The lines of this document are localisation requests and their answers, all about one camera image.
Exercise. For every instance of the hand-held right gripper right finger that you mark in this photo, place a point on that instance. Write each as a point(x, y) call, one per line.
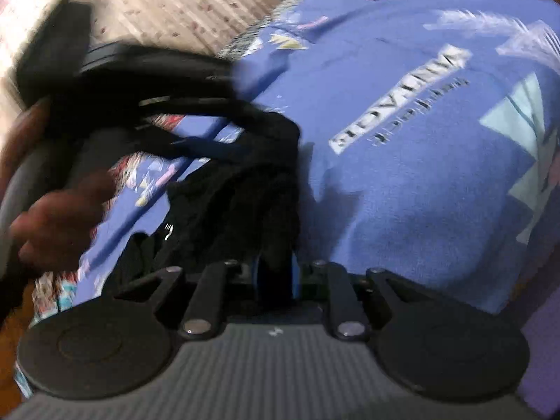
point(295, 276)

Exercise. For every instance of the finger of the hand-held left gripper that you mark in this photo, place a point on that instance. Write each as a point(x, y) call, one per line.
point(205, 148)
point(227, 113)

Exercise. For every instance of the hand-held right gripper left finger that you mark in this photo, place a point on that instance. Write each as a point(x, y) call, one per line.
point(267, 281)

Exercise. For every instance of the black pants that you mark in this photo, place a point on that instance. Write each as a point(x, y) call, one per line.
point(245, 201)

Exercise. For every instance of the person's left hand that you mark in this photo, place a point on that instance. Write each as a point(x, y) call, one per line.
point(57, 227)

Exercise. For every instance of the red patterned cloth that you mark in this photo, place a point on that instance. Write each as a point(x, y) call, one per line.
point(151, 157)

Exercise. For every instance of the blue printed bedsheet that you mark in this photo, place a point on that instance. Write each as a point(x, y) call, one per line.
point(407, 175)

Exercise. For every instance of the teal patterned cloth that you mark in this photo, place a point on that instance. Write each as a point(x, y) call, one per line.
point(52, 297)

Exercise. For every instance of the purple cloth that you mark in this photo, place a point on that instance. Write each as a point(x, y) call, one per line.
point(542, 358)

